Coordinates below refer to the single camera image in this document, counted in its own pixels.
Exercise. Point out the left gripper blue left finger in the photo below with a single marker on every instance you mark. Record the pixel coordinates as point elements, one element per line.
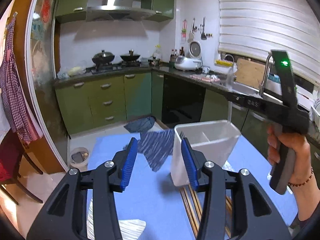
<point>63,215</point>

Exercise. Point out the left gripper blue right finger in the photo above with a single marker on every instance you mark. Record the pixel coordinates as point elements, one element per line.
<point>254,214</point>

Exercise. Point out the wooden chopstick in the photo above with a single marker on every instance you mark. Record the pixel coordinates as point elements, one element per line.
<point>229,205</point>
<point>196,202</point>
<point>188,192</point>
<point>227,227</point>
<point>190,211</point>

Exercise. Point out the black plastic fork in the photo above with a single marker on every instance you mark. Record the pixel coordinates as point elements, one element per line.
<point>181,135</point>

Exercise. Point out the steel kitchen faucet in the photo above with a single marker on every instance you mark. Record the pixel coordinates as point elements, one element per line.
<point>268,67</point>

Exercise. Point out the steel kitchen sink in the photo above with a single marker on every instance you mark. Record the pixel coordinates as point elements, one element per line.
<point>237,90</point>

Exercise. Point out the green lower kitchen cabinets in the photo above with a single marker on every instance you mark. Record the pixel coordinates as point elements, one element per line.
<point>95,101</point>

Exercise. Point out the person right hand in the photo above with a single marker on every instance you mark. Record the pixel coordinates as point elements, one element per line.
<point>296,142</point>

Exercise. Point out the wooden cutting board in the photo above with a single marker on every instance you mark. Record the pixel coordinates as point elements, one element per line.
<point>249,73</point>

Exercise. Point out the white trash bin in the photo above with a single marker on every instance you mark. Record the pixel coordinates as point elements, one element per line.
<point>79,157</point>

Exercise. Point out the white plastic utensil holder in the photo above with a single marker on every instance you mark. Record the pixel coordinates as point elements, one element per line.
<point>215,139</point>

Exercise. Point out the dark wooden chair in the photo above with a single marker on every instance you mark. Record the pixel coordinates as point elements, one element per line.
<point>12,151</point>

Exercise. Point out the blue star patterned tablecloth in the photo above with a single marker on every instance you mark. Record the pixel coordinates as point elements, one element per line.
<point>151,207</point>

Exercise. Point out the pink dish cloth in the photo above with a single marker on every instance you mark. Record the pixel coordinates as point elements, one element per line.
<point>206,78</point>

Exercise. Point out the white window blind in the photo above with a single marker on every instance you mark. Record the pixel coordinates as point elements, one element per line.
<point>252,28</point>

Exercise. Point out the white rice cooker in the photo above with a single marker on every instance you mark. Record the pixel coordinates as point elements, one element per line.
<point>193,61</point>

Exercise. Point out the red checkered apron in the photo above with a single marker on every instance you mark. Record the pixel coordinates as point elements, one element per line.
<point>16,108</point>

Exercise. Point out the glass sliding door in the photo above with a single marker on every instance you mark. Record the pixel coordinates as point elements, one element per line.
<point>41,74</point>

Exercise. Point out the hanging black spatula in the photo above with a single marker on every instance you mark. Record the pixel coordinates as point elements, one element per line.
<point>203,34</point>

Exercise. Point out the blue floor rag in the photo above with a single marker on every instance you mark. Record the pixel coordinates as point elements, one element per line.
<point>140,125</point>

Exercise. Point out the black gas stove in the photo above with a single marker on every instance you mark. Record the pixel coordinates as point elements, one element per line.
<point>112,67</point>

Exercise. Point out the black wok with lid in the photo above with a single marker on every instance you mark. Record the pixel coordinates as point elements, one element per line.
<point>103,58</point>

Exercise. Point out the black wok right burner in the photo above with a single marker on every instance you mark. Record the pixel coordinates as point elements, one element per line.
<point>131,56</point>

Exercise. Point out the steel range hood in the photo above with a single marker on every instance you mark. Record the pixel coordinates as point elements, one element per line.
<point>119,10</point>

